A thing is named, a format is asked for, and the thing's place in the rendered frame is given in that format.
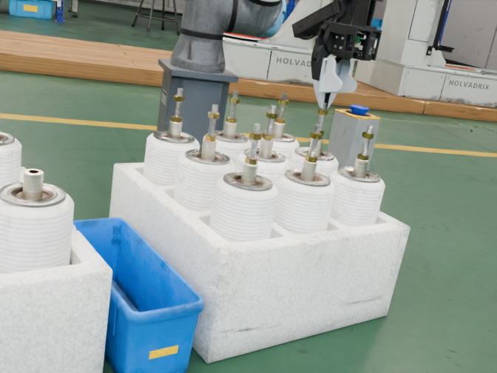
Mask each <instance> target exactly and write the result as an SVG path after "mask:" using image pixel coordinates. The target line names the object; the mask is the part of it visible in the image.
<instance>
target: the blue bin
mask: <svg viewBox="0 0 497 373"><path fill-rule="evenodd" d="M73 225H74V226H75V228H76V231H79V232H80V233H81V234H82V235H83V236H84V237H85V238H86V239H87V241H88V242H89V243H90V244H91V246H92V247H93V248H94V249H95V251H96V252H97V253H98V254H99V255H100V256H101V257H102V258H103V259H104V261H105V262H106V263H107V264H108V266H109V267H110V268H111V269H112V285H111V292H110V300H109V314H108V322H107V330H106V344H105V352H104V358H105V359H106V361H107V362H108V364H109V366H110V367H111V369H112V370H113V372H114V373H186V372H187V369H188V365H189V358H190V354H191V350H192V344H193V340H194V336H195V329H196V326H197V319H198V316H199V313H201V312H202V310H203V303H204V299H203V298H202V297H201V296H200V295H199V294H198V293H197V292H196V291H195V290H194V289H193V288H192V286H191V285H190V284H189V283H188V282H187V281H186V280H185V279H184V278H183V277H182V276H181V275H180V274H179V273H178V272H177V271H176V270H175V269H174V268H173V267H172V266H171V265H170V264H169V263H168V262H167V261H166V260H165V259H164V258H163V257H162V256H161V255H160V254H159V253H158V252H157V251H156V250H155V249H154V248H153V247H152V246H151V245H150V244H149V243H148V242H147V241H146V240H145V239H144V238H143V237H142V236H141V235H140V234H139V233H138V232H137V231H136V230H135V229H134V228H133V227H132V226H131V225H130V224H129V223H128V222H127V221H126V220H125V219H123V218H97V219H88V220H79V221H73Z"/></svg>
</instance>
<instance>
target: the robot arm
mask: <svg viewBox="0 0 497 373"><path fill-rule="evenodd" d="M377 1H381V2H383V0H335V1H333V2H331V3H330V4H327V5H326V6H324V7H322V8H320V9H319V10H317V11H315V12H313V13H312V14H310V15H308V16H306V17H305V18H303V19H300V20H299V21H297V22H295V23H294V24H292V29H293V33H294V37H295V38H301V39H302V40H309V39H311V38H313V37H315V36H317V38H316V39H315V45H314V48H313V51H312V55H311V75H312V78H313V82H314V91H315V94H316V97H317V102H318V105H319V107H320V108H323V107H324V103H327V107H326V108H329V107H330V105H331V103H332V102H333V100H334V99H335V97H336V94H337V93H352V92H354V91H355V90H356V87H357V82H356V81H355V80H354V79H353V78H352V76H351V74H350V70H351V62H350V60H351V58H353V59H359V60H363V61H370V60H374V61H375V60H376V55H377V52H378V48H379V42H380V39H381V34H382V30H378V29H377V27H372V26H371V25H372V21H373V15H374V11H375V7H376V2H377ZM285 10H286V3H285V0H184V5H183V17H182V23H181V29H180V38H179V39H178V41H177V44H176V46H175V48H174V50H173V53H172V55H171V60H170V64H171V65H173V66H175V67H179V68H182V69H186V70H193V71H198V72H204V73H224V72H225V68H226V62H225V57H224V52H223V34H224V33H233V34H239V35H245V36H253V37H255V38H271V37H273V36H275V35H276V34H277V32H278V31H279V29H280V28H281V26H282V23H283V20H284V17H285V15H284V14H285ZM376 38H377V43H376V49H375V53H373V47H374V44H375V40H376ZM330 54H333V56H336V58H332V57H330V58H328V56H329V55H330Z"/></svg>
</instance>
